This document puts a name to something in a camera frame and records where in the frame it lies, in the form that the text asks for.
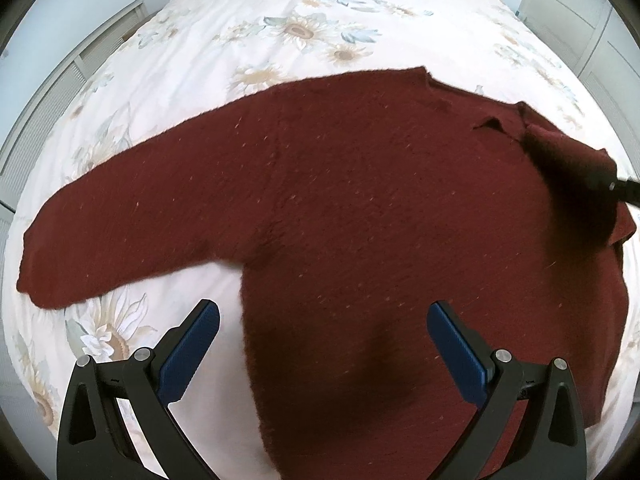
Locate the dark red knit sweater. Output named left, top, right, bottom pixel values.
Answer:
left=16, top=68, right=636, bottom=479

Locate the white wardrobe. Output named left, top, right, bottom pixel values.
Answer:
left=516, top=0, right=640, bottom=126

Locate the white radiator cover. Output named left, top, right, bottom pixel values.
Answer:
left=1, top=0, right=149, bottom=210

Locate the pink floral bed cover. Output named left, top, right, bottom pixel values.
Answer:
left=2, top=0, right=639, bottom=479

